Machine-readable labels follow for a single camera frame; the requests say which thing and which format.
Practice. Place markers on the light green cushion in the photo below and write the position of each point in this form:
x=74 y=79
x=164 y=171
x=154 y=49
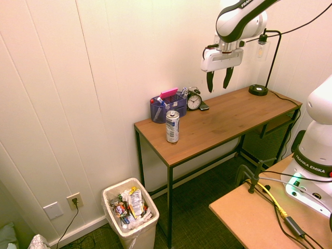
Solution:
x=7 y=234

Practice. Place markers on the white blank wall plate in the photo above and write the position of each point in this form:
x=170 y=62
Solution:
x=53 y=210

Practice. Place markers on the black desk lamp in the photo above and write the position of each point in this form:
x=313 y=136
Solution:
x=269 y=59

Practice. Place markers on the pink sticky note pad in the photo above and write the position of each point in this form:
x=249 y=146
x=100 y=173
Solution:
x=169 y=93

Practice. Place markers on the beige trash bin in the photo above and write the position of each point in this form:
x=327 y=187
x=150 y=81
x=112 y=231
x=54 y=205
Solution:
x=132 y=220

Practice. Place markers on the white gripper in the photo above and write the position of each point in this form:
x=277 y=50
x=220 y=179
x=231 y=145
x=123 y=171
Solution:
x=220 y=59

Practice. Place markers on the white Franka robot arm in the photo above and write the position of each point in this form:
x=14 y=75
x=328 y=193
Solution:
x=233 y=20

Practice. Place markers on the black clamp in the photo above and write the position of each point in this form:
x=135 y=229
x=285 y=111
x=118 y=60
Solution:
x=252 y=173

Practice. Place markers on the silver drink can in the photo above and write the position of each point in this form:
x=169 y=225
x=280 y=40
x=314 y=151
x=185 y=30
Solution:
x=172 y=126

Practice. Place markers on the black alarm clock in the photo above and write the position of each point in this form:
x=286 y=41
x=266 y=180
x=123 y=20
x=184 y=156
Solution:
x=194 y=101

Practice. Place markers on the yellow snack wrapper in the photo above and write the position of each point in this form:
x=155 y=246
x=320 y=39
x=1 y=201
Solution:
x=135 y=202

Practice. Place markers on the black smartphone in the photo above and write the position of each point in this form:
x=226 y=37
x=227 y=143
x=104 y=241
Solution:
x=204 y=106

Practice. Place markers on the white patterned tissue box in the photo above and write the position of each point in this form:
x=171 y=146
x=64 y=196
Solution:
x=39 y=242

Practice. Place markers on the beige wall power outlet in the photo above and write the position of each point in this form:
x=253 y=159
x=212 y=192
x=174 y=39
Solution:
x=75 y=201

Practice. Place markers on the blue mesh desk organizer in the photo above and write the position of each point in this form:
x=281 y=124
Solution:
x=168 y=107

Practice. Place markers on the wooden desk with black frame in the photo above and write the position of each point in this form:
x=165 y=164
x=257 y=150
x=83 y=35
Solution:
x=215 y=122

